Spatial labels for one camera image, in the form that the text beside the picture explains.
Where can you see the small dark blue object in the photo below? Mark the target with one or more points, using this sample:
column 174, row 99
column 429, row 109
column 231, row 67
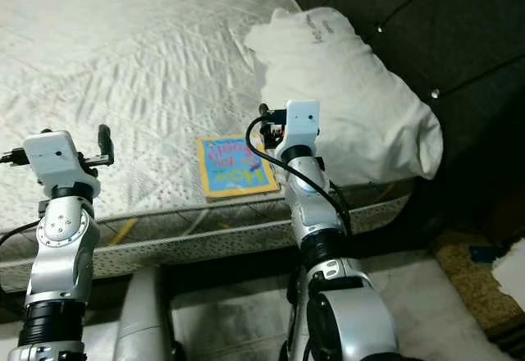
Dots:
column 486, row 255

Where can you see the black tufted headboard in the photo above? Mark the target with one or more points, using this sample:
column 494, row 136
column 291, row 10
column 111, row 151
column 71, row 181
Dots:
column 418, row 25

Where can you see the brown shaggy rug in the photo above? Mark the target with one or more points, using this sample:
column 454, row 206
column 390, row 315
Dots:
column 467, row 291

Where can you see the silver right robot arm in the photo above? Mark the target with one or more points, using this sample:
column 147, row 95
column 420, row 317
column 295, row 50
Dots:
column 344, row 295

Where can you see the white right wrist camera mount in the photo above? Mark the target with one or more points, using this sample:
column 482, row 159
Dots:
column 299, row 127

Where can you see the silver left robot leg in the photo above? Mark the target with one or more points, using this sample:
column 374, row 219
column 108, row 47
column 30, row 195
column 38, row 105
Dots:
column 143, row 320

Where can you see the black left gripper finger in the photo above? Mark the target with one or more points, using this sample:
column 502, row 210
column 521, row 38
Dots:
column 105, row 141

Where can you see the white quilted mattress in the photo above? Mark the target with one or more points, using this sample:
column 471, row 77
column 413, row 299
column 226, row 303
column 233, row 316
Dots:
column 131, row 66

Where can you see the white sheet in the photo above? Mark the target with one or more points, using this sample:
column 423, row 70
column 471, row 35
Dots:
column 510, row 283

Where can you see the white pillow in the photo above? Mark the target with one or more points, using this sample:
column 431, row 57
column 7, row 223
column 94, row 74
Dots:
column 353, row 82

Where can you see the blue yellow-edged picture book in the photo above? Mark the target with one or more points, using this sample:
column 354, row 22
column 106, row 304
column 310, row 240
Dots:
column 238, row 166

